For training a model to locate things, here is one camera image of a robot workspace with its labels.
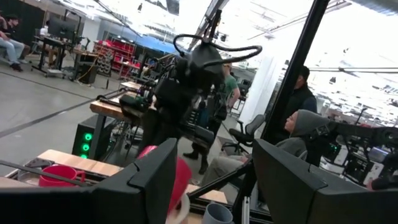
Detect wooden shelf with black frame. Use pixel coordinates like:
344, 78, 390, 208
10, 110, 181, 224
0, 158, 94, 189

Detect red ceramic mug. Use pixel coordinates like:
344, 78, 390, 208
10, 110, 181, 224
38, 164, 86, 188

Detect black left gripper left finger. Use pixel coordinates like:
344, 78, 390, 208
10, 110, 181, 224
0, 138, 178, 224

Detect black computer tower green lights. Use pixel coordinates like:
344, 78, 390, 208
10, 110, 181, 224
72, 114, 116, 161

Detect black computer monitor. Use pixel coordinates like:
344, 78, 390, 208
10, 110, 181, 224
47, 16, 79, 40

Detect person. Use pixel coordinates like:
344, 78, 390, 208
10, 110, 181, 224
0, 13, 31, 73
272, 65, 318, 144
200, 109, 331, 188
182, 62, 242, 175

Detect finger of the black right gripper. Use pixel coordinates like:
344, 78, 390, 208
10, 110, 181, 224
119, 101, 154, 115
119, 93, 153, 104

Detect grey office chair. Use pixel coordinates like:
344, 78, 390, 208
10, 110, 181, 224
221, 113, 266, 156

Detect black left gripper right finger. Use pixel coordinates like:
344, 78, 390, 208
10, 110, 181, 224
252, 138, 398, 224

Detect black upright frame post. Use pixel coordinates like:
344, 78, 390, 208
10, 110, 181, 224
260, 0, 331, 141

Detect pink mug with white handle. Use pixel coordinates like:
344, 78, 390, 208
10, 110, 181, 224
136, 144, 193, 224

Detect grey blue mug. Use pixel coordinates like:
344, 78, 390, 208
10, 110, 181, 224
201, 202, 235, 224

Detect black office desk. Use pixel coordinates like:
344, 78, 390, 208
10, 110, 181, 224
30, 35, 68, 78

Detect red storage bin rack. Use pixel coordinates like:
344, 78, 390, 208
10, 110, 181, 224
93, 38, 138, 79

